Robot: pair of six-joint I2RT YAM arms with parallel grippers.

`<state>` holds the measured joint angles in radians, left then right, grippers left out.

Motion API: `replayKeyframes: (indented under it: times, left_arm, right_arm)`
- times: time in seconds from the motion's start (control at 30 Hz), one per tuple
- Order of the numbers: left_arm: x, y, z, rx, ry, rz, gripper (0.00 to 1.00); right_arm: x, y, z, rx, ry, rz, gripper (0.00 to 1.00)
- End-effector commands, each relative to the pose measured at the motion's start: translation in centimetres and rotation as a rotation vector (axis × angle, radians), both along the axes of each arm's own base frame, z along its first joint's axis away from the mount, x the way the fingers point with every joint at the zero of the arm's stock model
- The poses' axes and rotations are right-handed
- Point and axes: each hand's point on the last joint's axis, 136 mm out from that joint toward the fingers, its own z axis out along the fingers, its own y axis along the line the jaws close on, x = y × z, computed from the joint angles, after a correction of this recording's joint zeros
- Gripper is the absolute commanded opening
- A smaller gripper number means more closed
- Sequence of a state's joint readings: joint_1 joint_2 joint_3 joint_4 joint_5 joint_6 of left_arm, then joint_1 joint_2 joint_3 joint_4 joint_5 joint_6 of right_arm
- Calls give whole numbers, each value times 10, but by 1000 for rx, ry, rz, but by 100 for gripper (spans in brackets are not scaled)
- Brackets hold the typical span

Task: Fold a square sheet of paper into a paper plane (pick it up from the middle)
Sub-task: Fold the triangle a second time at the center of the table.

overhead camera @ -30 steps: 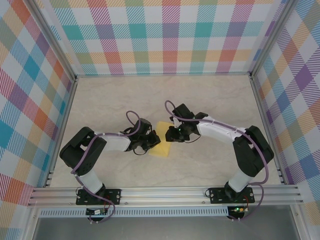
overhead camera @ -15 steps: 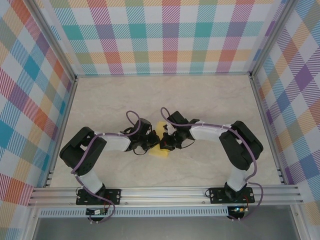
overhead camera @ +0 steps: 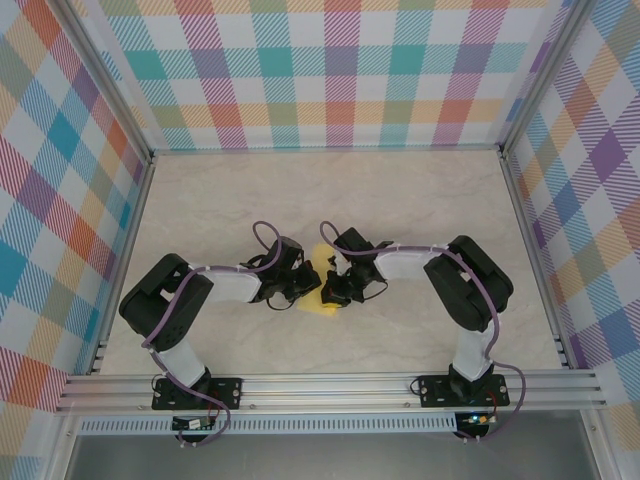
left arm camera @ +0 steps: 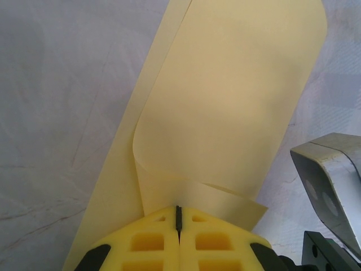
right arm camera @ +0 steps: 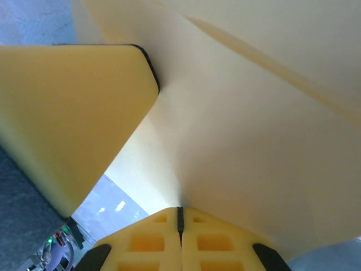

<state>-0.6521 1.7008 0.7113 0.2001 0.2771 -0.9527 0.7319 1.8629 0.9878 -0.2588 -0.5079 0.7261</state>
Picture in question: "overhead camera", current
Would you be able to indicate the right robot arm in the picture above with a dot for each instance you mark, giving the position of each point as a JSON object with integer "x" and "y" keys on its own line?
{"x": 400, "y": 262}

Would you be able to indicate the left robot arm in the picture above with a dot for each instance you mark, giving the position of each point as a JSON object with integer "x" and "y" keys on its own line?
{"x": 230, "y": 287}

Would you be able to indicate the small left circuit board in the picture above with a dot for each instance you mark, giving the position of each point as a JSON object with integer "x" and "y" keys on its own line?
{"x": 192, "y": 424}

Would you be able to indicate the small circuit board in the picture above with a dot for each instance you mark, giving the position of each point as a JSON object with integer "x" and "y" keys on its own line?
{"x": 477, "y": 420}
{"x": 192, "y": 424}

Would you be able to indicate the grey metal panel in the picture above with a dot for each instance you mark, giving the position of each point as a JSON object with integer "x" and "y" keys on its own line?
{"x": 325, "y": 457}

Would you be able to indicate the small right circuit board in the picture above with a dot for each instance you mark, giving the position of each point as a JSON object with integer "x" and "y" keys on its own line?
{"x": 477, "y": 420}

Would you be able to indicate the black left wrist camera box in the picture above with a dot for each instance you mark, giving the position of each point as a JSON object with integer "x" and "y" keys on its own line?
{"x": 285, "y": 252}

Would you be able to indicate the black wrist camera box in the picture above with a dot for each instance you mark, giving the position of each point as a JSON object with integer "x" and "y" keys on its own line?
{"x": 285, "y": 252}
{"x": 352, "y": 241}

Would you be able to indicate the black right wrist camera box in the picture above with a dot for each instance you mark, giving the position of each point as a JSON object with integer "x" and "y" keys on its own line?
{"x": 352, "y": 241}

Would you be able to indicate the aluminium mounting rail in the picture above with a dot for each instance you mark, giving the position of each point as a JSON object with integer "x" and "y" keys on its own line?
{"x": 325, "y": 392}

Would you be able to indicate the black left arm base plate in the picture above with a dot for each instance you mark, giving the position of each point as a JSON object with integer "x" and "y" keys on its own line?
{"x": 230, "y": 392}

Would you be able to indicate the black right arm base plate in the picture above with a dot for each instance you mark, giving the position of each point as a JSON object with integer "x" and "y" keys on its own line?
{"x": 435, "y": 392}

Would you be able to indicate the aluminium rear floor rail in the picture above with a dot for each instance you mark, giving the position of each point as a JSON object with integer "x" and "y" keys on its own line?
{"x": 325, "y": 148}

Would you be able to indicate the aluminium side floor rail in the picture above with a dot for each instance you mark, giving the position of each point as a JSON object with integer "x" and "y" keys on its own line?
{"x": 125, "y": 265}
{"x": 535, "y": 260}

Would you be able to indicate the aluminium frame post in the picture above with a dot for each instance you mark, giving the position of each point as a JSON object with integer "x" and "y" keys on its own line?
{"x": 107, "y": 85}
{"x": 545, "y": 80}

